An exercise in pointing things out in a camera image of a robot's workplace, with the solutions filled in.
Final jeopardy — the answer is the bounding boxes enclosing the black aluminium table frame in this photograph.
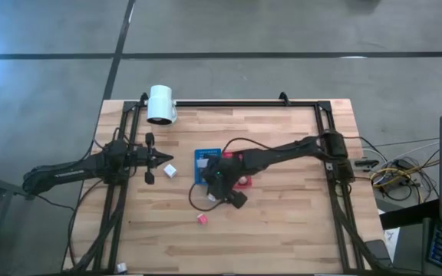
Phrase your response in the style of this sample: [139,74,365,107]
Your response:
[73,91,389,275]

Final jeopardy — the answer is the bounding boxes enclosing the yellow cable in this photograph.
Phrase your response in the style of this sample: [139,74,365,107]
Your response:
[370,160,440,195]

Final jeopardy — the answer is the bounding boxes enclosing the black flat device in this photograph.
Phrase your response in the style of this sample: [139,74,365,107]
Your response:
[364,239,393,268]

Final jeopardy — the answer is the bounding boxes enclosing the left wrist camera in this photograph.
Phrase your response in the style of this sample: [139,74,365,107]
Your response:
[132,147,148,164]

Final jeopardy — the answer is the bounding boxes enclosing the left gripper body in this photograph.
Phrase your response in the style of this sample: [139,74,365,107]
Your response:
[131,132,157,186]

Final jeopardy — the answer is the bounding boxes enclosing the white charger block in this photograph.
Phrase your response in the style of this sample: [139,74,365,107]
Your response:
[163,163,179,179]

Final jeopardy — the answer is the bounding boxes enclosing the red plastic basket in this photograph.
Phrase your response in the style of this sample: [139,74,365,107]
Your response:
[221,150,253,189]

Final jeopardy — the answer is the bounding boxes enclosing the blue plastic basket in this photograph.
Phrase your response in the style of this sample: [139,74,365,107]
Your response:
[193,148,223,186]

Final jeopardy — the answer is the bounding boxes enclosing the black right camera cable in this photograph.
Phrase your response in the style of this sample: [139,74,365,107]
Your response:
[187,136,283,212]

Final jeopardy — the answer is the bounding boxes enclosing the white paper sheet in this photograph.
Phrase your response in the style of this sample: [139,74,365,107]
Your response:
[382,225,401,252]

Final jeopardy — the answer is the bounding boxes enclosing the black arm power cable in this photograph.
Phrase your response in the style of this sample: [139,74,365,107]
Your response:
[66,178,107,271]

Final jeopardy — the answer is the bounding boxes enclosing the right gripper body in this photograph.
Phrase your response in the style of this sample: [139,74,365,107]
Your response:
[205,153,251,210]

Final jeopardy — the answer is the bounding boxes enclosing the tangled black floor cables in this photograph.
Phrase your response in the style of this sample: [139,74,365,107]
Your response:
[358,136,441,202]

